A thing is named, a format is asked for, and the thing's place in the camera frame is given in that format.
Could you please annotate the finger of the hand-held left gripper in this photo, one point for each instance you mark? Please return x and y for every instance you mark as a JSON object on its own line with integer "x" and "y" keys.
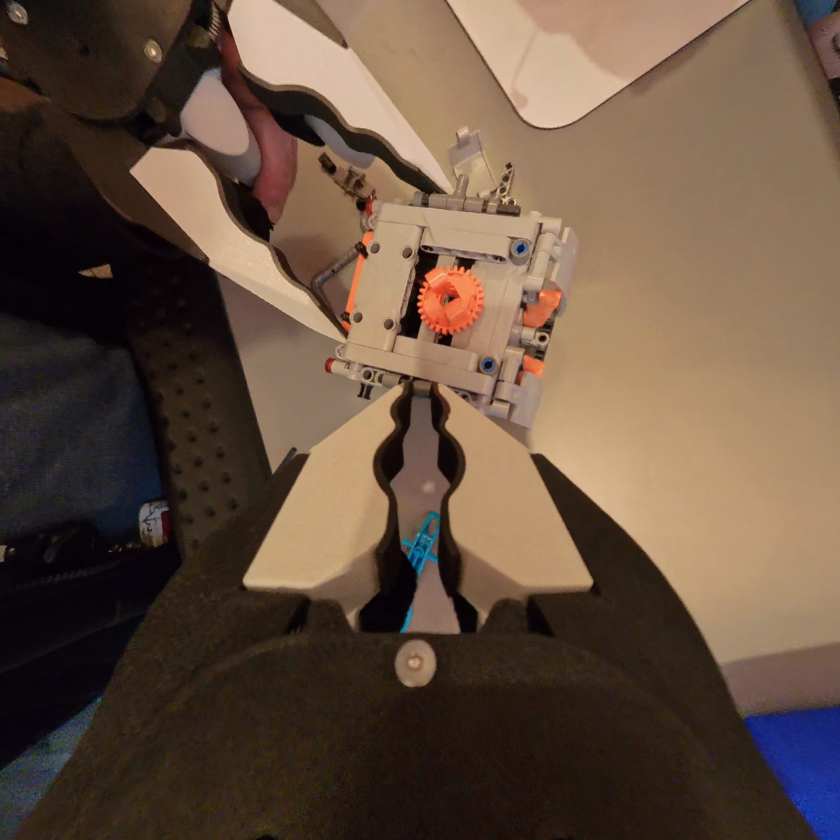
{"x": 315, "y": 59}
{"x": 216, "y": 229}

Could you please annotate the grey orange toy block model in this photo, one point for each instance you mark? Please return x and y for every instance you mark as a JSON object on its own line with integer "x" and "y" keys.
{"x": 499, "y": 308}

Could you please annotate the light grey curved toy panel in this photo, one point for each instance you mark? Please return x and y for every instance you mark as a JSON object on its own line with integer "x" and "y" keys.
{"x": 467, "y": 157}

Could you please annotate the person's left hand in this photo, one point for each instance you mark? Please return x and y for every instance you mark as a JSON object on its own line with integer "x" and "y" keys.
{"x": 279, "y": 170}

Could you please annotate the white stand with flat base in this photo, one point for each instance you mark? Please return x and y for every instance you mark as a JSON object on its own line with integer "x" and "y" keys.
{"x": 590, "y": 52}

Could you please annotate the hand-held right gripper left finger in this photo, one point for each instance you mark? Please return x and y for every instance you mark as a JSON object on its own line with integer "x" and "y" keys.
{"x": 321, "y": 518}

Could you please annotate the blue storage bin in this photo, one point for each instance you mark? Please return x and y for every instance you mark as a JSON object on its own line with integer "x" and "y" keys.
{"x": 800, "y": 774}

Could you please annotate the dark perforated pad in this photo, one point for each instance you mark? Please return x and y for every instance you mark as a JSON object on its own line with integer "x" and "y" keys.
{"x": 197, "y": 407}

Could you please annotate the printed white red card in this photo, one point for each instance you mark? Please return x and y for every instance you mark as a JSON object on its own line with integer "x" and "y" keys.
{"x": 154, "y": 523}

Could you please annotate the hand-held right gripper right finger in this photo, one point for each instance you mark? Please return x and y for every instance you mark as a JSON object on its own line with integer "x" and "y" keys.
{"x": 518, "y": 518}

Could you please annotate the grey bent toy tube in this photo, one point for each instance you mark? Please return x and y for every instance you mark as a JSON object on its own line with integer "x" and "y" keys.
{"x": 328, "y": 275}

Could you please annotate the dark grey holed toy beam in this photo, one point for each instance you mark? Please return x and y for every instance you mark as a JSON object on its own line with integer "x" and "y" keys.
{"x": 505, "y": 180}

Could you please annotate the blue plastic toy wrench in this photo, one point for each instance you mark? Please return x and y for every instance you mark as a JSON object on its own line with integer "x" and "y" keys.
{"x": 420, "y": 544}

